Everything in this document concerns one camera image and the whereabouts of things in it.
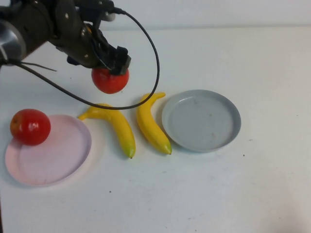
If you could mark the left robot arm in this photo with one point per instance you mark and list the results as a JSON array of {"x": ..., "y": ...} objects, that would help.
[{"x": 29, "y": 29}]

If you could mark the yellow banana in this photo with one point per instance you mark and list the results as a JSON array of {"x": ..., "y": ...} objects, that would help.
[
  {"x": 121, "y": 126},
  {"x": 150, "y": 126}
]

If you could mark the grey round plate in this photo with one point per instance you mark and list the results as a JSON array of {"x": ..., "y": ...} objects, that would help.
[{"x": 201, "y": 121}]

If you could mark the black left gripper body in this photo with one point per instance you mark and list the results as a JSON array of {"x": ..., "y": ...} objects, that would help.
[{"x": 77, "y": 38}]

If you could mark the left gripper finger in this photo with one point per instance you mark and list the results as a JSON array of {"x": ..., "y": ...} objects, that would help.
[{"x": 120, "y": 60}]

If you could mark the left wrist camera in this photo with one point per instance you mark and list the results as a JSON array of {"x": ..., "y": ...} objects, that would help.
[{"x": 97, "y": 4}]

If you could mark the pink round plate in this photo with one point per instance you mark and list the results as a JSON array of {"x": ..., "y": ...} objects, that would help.
[{"x": 53, "y": 157}]

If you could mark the red apple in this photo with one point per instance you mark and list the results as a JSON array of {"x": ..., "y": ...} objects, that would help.
[
  {"x": 109, "y": 82},
  {"x": 30, "y": 127}
]

